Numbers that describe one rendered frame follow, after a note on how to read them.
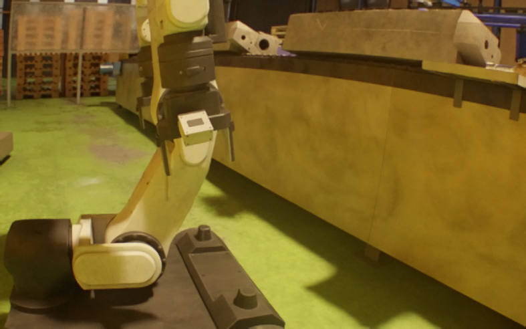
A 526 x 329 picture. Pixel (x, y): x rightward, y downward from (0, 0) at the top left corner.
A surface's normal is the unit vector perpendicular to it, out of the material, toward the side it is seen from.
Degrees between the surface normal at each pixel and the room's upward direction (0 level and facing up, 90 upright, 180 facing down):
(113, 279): 90
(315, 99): 90
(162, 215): 90
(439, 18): 80
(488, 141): 90
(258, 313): 0
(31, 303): 0
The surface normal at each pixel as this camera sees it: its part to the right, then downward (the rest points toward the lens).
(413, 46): -0.81, -0.11
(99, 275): 0.39, 0.26
